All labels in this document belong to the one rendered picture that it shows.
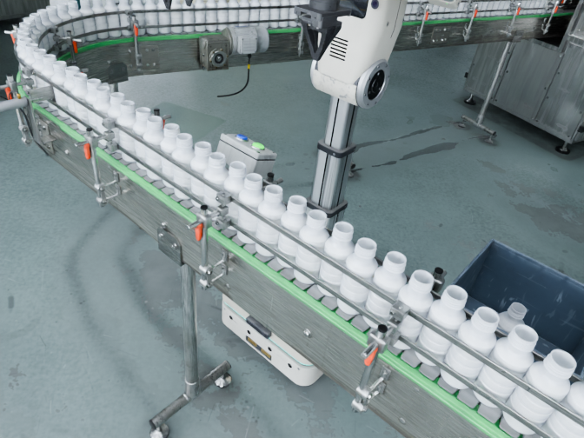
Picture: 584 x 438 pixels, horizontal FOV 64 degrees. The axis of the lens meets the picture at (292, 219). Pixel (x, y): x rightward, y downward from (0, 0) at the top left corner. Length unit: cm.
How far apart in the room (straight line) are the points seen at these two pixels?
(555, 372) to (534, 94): 396
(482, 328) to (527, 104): 397
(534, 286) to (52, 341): 185
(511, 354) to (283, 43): 222
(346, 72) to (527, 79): 332
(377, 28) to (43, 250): 199
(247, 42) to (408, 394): 189
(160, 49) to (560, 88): 324
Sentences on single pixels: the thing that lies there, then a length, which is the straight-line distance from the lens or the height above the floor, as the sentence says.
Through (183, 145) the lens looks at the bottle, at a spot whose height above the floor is 115.
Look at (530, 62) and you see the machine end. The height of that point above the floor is 59.
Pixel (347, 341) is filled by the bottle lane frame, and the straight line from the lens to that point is 97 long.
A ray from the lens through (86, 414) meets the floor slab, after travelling 204.
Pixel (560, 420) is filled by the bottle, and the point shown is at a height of 107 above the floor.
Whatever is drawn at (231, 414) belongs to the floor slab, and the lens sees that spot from 197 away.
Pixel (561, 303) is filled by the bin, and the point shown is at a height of 87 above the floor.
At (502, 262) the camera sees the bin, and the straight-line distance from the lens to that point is 142.
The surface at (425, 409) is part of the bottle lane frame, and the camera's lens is 96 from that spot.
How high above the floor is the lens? 170
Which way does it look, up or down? 37 degrees down
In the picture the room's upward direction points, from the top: 7 degrees clockwise
